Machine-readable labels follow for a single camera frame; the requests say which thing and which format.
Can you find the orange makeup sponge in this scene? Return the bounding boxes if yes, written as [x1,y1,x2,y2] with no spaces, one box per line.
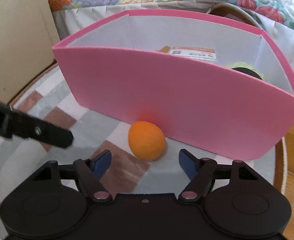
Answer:
[128,121,166,161]

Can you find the green yarn ball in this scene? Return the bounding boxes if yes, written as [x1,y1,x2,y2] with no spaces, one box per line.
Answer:
[226,61,263,80]

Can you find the clear floss pick box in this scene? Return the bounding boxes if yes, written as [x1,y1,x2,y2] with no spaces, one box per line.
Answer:
[168,47,216,61]

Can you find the foundation bottle gold cap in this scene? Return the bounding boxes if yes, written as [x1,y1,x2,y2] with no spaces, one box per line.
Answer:
[158,46,171,54]

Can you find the checkered cartoon rug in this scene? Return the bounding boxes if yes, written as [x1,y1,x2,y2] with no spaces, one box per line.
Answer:
[0,62,287,238]

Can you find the pink cardboard box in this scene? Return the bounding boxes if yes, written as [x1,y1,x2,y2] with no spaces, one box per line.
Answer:
[53,10,294,160]

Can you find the beige wooden cabinet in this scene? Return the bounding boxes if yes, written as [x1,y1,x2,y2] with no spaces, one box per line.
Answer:
[0,0,59,103]

